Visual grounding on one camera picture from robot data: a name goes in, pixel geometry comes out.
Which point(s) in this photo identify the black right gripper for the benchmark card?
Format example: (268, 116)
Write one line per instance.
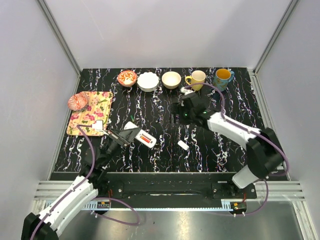
(178, 109)

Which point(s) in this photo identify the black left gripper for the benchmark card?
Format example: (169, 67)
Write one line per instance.
(121, 141)

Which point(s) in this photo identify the white remote control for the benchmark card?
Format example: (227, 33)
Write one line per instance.
(130, 125)

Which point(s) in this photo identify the red orange battery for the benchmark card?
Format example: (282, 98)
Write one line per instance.
(146, 139)

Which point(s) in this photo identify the white battery cover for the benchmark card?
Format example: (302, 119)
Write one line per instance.
(183, 145)

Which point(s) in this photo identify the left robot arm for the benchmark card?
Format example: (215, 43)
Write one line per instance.
(90, 184)

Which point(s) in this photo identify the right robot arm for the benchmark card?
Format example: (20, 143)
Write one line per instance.
(263, 150)

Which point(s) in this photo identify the yellow mug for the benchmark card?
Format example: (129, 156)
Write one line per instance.
(196, 76)

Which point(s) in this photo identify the cream round bowl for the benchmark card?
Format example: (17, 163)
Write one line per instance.
(171, 80)

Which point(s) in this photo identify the floral rectangular tray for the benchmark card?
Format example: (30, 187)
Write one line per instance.
(98, 108)

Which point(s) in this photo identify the blue butterfly mug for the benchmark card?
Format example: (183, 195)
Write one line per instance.
(222, 78)

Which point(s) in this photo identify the white scalloped bowl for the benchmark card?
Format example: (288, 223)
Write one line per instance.
(148, 81)

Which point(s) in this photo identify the red patterned small bowl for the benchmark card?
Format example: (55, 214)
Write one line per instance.
(127, 78)

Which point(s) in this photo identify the pink patterned bowl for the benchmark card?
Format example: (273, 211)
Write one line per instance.
(78, 102)

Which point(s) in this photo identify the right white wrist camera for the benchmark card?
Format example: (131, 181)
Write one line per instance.
(186, 91)

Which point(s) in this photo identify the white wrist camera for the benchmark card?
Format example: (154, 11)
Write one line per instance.
(98, 128)
(186, 91)

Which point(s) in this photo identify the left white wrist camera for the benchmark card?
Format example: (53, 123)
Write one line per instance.
(98, 128)

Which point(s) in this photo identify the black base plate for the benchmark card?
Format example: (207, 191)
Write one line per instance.
(169, 190)

